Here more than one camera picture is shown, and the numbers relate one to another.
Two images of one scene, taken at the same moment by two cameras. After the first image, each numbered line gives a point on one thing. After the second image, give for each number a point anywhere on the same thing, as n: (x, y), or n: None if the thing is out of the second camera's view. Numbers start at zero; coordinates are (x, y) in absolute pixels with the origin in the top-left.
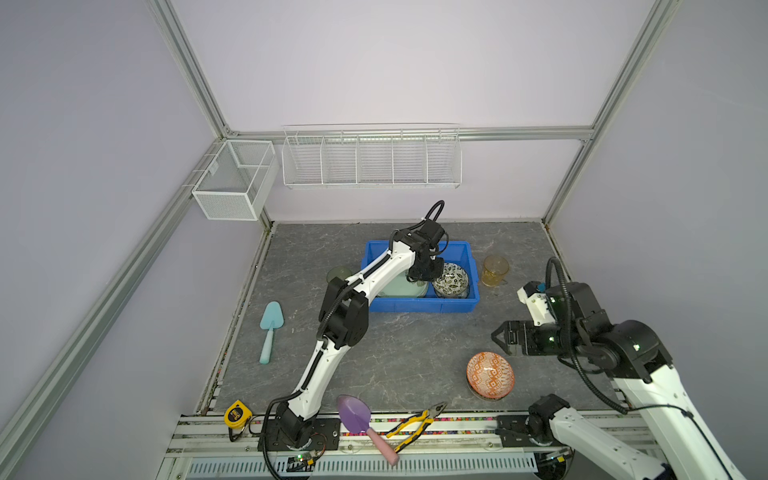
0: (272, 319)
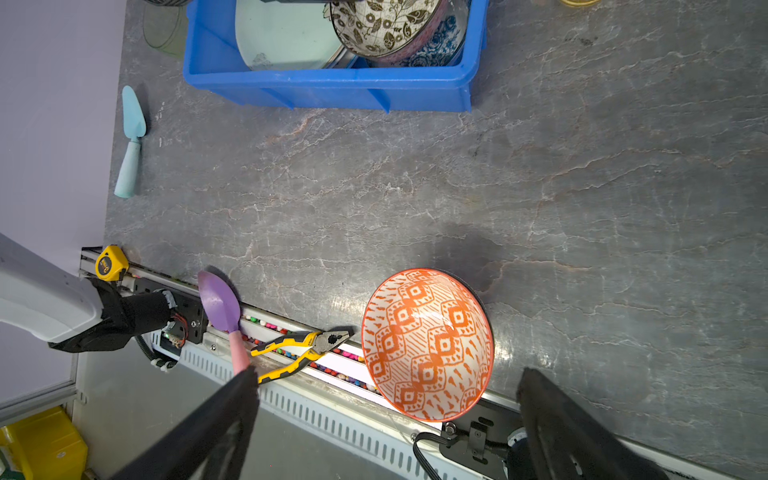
0: (135, 127)
